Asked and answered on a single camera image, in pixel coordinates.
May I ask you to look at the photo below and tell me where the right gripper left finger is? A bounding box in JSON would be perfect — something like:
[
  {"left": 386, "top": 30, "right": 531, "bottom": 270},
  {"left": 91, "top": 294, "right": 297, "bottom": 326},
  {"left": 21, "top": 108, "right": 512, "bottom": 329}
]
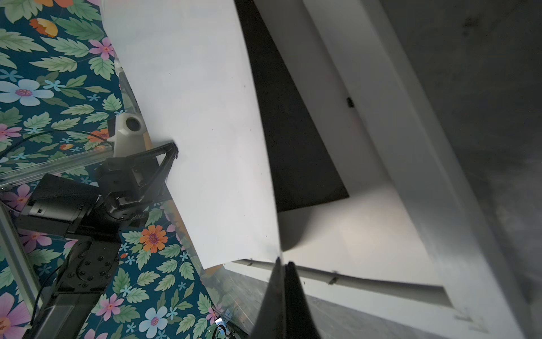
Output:
[{"left": 249, "top": 258, "right": 286, "bottom": 339}]

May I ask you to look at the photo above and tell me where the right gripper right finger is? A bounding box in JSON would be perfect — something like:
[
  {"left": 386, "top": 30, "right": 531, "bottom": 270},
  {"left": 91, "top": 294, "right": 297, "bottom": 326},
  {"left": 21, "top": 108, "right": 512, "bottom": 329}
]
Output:
[{"left": 285, "top": 262, "right": 320, "bottom": 339}]

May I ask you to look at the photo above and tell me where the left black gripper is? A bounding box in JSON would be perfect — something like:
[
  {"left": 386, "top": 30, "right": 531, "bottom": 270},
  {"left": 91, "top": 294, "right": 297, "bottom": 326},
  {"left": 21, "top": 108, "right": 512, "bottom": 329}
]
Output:
[{"left": 96, "top": 142, "right": 179, "bottom": 225}]

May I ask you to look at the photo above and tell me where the brown cardboard backing board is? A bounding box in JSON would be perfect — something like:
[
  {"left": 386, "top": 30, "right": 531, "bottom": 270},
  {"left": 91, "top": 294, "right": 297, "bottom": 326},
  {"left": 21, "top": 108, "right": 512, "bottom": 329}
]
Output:
[{"left": 143, "top": 131, "right": 223, "bottom": 276}]

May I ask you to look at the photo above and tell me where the white photo mat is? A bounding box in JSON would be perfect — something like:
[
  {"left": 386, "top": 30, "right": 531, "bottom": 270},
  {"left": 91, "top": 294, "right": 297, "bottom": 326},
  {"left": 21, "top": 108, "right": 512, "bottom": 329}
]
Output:
[{"left": 254, "top": 1, "right": 441, "bottom": 286}]

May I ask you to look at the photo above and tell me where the white picture frame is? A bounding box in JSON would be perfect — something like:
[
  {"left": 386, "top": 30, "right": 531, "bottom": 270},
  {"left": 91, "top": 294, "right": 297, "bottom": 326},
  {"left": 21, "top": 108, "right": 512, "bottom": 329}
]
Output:
[{"left": 228, "top": 0, "right": 534, "bottom": 339}]

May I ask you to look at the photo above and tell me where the clear acrylic sheet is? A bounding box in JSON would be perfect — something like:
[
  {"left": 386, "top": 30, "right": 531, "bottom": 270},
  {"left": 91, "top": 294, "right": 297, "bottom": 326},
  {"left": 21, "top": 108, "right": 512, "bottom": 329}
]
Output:
[{"left": 235, "top": 1, "right": 349, "bottom": 212}]

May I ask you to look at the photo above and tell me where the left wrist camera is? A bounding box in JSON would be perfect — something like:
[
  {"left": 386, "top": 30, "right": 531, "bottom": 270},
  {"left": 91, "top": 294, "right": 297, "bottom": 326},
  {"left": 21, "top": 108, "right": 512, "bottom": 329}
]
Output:
[{"left": 107, "top": 112, "right": 147, "bottom": 158}]

